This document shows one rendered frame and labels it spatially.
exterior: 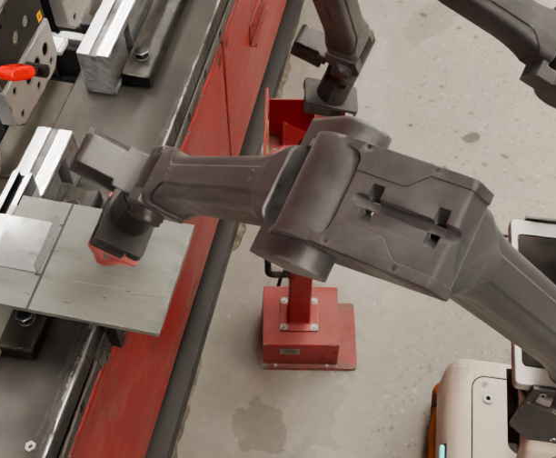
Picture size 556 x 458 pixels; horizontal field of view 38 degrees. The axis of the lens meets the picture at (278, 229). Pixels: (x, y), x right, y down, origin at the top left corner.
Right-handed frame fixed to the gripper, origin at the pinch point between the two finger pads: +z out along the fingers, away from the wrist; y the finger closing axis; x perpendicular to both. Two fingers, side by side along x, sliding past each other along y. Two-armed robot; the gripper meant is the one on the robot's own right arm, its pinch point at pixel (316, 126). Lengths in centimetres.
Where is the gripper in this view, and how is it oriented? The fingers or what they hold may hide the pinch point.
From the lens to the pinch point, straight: 156.2
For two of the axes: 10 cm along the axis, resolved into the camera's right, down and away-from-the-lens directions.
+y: -9.6, -1.6, -2.2
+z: -2.7, 5.5, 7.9
